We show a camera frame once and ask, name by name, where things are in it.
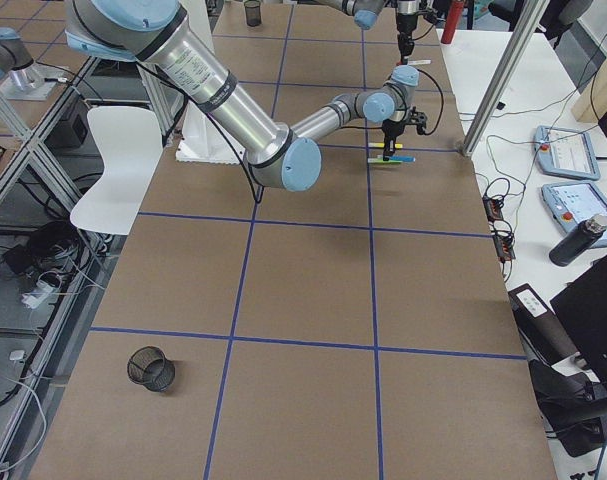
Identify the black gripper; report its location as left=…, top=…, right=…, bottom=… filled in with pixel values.
left=396, top=13, right=418, bottom=56
left=382, top=110, right=427, bottom=162

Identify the blue highlighter pen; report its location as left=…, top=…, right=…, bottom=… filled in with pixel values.
left=380, top=156, right=416, bottom=164

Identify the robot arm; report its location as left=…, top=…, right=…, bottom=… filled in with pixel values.
left=319, top=0, right=434, bottom=64
left=65, top=1, right=427, bottom=191

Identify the yellow highlighter pen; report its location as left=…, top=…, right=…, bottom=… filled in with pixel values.
left=368, top=142, right=404, bottom=149

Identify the red bottle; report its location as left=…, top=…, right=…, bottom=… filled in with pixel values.
left=441, top=0, right=466, bottom=45

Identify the far black mesh pen cup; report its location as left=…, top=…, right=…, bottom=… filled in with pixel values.
left=243, top=0, right=262, bottom=27

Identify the black mesh pen cup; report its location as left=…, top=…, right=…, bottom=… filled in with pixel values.
left=126, top=346, right=175, bottom=392
left=243, top=0, right=262, bottom=27

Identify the upper teach pendant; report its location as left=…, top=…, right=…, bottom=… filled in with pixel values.
left=533, top=125, right=600, bottom=180

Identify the teach pendant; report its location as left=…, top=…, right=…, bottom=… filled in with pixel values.
left=541, top=180, right=607, bottom=248
left=533, top=125, right=600, bottom=180

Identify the lower teach pendant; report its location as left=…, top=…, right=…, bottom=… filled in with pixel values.
left=541, top=180, right=607, bottom=248

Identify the dark grey water bottle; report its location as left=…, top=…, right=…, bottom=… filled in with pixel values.
left=548, top=214, right=607, bottom=267

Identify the white plastic chair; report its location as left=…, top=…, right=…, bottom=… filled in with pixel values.
left=70, top=106, right=164, bottom=235

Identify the near black mesh pen cup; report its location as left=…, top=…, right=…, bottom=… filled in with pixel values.
left=126, top=346, right=175, bottom=392

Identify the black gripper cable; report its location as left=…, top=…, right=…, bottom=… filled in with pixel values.
left=412, top=64, right=447, bottom=137

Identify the grey aluminium frame post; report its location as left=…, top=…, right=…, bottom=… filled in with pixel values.
left=459, top=0, right=549, bottom=158

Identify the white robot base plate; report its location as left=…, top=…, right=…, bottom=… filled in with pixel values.
left=176, top=104, right=245, bottom=164

